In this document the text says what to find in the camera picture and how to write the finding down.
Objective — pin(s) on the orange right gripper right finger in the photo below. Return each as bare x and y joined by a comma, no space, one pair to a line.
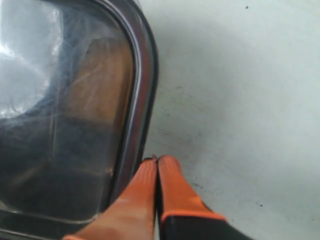
182,213

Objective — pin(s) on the dark transparent lunch box lid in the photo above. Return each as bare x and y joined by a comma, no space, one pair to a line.
58,173

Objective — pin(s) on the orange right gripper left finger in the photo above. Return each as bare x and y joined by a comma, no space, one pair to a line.
132,215

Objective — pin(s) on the yellow toy cheese wedge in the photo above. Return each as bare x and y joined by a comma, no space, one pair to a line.
100,91

